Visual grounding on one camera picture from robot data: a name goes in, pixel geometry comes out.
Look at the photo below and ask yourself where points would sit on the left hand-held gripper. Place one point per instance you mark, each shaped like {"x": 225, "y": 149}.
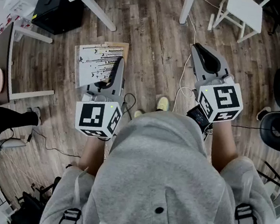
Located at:
{"x": 94, "y": 117}

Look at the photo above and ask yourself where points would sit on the person's left forearm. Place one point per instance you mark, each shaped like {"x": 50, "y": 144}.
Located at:
{"x": 92, "y": 154}

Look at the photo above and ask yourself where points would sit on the white chair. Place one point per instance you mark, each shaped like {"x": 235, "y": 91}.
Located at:
{"x": 244, "y": 6}

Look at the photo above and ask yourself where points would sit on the grey round stool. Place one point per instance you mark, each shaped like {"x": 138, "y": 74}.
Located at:
{"x": 12, "y": 144}

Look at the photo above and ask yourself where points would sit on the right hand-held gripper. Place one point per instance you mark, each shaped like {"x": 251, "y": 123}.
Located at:
{"x": 226, "y": 98}

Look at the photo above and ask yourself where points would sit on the person's grey sweatshirt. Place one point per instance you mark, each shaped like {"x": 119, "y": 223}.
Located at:
{"x": 160, "y": 165}

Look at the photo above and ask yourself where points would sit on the black cabinet box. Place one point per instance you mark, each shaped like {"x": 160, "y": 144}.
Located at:
{"x": 58, "y": 9}

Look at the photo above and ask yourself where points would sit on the white water dispenser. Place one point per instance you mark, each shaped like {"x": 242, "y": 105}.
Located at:
{"x": 20, "y": 0}

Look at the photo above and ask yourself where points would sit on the person's right forearm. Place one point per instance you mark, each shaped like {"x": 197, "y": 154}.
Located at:
{"x": 225, "y": 148}

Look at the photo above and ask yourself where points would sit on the black electronics box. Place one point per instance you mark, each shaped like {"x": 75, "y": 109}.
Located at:
{"x": 198, "y": 116}

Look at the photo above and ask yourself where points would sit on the person's yellow shoe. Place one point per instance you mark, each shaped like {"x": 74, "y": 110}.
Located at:
{"x": 163, "y": 103}
{"x": 139, "y": 113}

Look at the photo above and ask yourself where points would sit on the cluster of spare water jugs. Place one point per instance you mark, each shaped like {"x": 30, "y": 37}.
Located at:
{"x": 14, "y": 23}

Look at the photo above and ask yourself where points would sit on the dark brown table white legs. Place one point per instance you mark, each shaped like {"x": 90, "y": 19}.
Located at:
{"x": 0, "y": 55}

